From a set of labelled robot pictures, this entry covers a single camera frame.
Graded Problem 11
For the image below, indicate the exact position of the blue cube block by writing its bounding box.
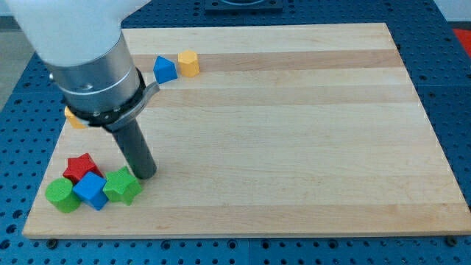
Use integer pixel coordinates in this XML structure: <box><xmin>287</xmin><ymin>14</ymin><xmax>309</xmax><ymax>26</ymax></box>
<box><xmin>73</xmin><ymin>172</ymin><xmax>108</xmax><ymax>211</ymax></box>

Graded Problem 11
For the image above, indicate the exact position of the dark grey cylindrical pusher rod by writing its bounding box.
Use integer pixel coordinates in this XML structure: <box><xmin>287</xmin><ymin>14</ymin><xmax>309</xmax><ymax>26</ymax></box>
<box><xmin>111</xmin><ymin>119</ymin><xmax>157</xmax><ymax>180</ymax></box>

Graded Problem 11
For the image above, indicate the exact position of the yellow hexagon block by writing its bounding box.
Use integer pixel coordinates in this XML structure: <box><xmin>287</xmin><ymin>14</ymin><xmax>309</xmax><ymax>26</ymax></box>
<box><xmin>177</xmin><ymin>50</ymin><xmax>199</xmax><ymax>77</ymax></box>

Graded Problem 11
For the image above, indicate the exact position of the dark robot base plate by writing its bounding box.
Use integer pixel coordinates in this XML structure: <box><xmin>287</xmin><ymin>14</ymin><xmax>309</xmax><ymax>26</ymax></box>
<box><xmin>205</xmin><ymin>0</ymin><xmax>283</xmax><ymax>13</ymax></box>

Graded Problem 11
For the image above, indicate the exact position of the green cylinder block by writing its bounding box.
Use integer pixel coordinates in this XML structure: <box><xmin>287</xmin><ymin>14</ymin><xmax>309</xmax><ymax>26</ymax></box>
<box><xmin>45</xmin><ymin>178</ymin><xmax>81</xmax><ymax>213</ymax></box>

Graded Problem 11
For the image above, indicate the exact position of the blue pentagon block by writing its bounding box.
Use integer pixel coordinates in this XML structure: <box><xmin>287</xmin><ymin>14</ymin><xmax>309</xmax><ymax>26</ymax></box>
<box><xmin>153</xmin><ymin>56</ymin><xmax>177</xmax><ymax>84</ymax></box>

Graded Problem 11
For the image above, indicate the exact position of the green star block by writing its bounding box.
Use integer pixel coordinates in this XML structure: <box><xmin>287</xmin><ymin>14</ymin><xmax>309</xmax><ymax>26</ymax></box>
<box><xmin>102</xmin><ymin>166</ymin><xmax>143</xmax><ymax>205</ymax></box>

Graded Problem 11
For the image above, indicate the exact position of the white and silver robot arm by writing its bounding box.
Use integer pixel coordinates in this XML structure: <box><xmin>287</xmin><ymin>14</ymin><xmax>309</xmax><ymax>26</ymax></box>
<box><xmin>6</xmin><ymin>0</ymin><xmax>159</xmax><ymax>179</ymax></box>

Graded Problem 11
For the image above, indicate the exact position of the light wooden board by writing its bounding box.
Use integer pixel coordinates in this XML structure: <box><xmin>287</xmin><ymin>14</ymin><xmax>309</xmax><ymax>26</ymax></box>
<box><xmin>23</xmin><ymin>23</ymin><xmax>470</xmax><ymax>239</ymax></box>

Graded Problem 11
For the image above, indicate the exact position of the red star block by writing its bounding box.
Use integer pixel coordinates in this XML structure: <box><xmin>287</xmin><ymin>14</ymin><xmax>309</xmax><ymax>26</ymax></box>
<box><xmin>63</xmin><ymin>153</ymin><xmax>104</xmax><ymax>184</ymax></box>

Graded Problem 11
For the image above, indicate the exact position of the yellow heart block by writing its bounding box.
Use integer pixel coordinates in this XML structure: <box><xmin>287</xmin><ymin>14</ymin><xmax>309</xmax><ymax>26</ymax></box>
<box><xmin>64</xmin><ymin>107</ymin><xmax>88</xmax><ymax>129</ymax></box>

